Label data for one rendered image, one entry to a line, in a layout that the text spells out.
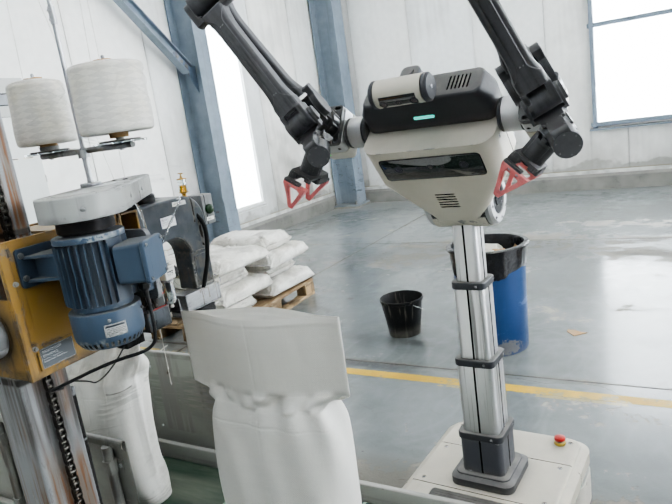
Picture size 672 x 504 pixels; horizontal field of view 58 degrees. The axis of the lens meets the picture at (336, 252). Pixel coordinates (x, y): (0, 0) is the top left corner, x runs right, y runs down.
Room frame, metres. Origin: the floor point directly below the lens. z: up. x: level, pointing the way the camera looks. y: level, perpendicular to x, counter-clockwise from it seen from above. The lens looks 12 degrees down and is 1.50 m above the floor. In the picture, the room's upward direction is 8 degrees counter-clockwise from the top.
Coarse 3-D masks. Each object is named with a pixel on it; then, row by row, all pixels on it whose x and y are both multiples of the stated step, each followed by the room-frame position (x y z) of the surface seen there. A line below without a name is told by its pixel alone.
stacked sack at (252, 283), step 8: (240, 280) 4.51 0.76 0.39; (248, 280) 4.50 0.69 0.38; (256, 280) 4.53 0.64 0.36; (264, 280) 4.59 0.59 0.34; (272, 280) 4.68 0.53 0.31; (224, 288) 4.36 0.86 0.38; (232, 288) 4.36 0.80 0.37; (240, 288) 4.35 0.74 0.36; (248, 288) 4.41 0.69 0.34; (256, 288) 4.48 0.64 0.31; (264, 288) 4.63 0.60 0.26; (224, 296) 4.21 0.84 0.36; (232, 296) 4.23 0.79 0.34; (240, 296) 4.32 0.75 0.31; (248, 296) 4.40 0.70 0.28; (216, 304) 4.19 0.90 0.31; (224, 304) 4.16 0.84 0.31; (232, 304) 4.22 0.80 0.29
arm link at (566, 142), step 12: (564, 96) 1.24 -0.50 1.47; (564, 108) 1.24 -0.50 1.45; (540, 120) 1.25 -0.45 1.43; (552, 120) 1.22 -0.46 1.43; (564, 120) 1.19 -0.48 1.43; (552, 132) 1.18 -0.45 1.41; (564, 132) 1.18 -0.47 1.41; (576, 132) 1.17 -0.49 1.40; (552, 144) 1.19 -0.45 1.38; (564, 144) 1.18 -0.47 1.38; (576, 144) 1.18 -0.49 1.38; (564, 156) 1.19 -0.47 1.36
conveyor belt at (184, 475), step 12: (168, 468) 1.94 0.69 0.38; (180, 468) 1.93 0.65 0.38; (192, 468) 1.91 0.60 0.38; (204, 468) 1.90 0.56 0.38; (216, 468) 1.89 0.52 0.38; (180, 480) 1.85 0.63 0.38; (192, 480) 1.84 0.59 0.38; (204, 480) 1.83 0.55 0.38; (216, 480) 1.82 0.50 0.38; (180, 492) 1.78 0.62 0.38; (192, 492) 1.77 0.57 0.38; (204, 492) 1.76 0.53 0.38; (216, 492) 1.75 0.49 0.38
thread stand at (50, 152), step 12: (48, 0) 1.48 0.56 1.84; (48, 12) 1.48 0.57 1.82; (60, 48) 1.48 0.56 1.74; (60, 60) 1.48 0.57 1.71; (72, 108) 1.48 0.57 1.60; (108, 144) 1.36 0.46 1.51; (120, 144) 1.41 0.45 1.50; (132, 144) 1.40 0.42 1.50; (24, 156) 1.53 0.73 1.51; (48, 156) 1.55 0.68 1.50; (60, 156) 1.53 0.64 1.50; (84, 156) 1.47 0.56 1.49; (84, 168) 1.48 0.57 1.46
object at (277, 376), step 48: (192, 336) 1.56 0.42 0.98; (240, 336) 1.42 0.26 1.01; (288, 336) 1.37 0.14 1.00; (336, 336) 1.34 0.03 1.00; (240, 384) 1.44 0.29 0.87; (288, 384) 1.38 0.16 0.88; (336, 384) 1.34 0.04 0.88; (240, 432) 1.44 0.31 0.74; (288, 432) 1.35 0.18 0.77; (336, 432) 1.35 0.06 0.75; (240, 480) 1.44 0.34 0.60; (288, 480) 1.36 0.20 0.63; (336, 480) 1.33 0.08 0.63
